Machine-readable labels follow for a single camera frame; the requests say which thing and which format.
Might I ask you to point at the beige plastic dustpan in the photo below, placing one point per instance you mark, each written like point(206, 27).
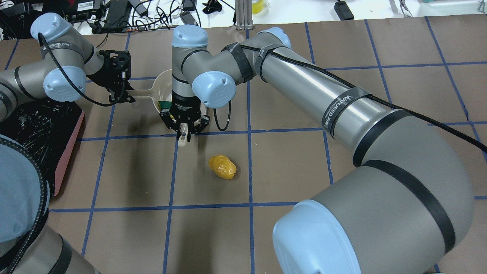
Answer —
point(161, 90)

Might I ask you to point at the black power brick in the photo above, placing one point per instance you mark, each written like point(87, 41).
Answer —
point(343, 11)

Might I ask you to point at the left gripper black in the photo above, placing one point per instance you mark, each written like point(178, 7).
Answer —
point(102, 78)

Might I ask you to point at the beige hand brush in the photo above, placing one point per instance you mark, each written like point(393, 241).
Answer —
point(184, 135)

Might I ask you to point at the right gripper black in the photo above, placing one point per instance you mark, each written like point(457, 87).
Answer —
point(184, 105)

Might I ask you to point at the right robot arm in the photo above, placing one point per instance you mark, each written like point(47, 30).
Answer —
point(409, 200)

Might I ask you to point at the green yellow sponge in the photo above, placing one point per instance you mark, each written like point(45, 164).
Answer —
point(164, 105)

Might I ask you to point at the bin with black bag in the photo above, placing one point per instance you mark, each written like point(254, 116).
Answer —
point(48, 130)

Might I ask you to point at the aluminium frame post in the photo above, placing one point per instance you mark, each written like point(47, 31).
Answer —
point(243, 15)

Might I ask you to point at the black power adapter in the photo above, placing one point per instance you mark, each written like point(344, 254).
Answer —
point(116, 17)

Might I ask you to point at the yellow tape roll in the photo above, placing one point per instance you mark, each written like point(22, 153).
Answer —
point(259, 6)

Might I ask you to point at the yellow round bread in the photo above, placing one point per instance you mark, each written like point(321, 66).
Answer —
point(222, 166)

